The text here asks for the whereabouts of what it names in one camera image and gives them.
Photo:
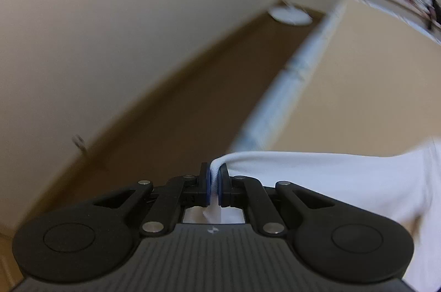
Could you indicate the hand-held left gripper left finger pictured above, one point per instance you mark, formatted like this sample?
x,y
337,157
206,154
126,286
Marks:
x,y
206,183

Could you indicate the white long-sleeved garment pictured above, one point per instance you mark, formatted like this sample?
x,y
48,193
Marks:
x,y
344,181

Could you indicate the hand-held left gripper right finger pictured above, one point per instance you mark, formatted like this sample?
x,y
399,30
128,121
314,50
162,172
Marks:
x,y
223,185

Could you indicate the striped bed mattress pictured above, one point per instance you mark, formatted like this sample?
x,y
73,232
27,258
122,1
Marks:
x,y
286,89

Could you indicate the small dark wall fitting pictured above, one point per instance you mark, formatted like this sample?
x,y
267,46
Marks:
x,y
80,143

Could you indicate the beige bed mat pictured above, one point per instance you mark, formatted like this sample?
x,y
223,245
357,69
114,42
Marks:
x,y
361,78

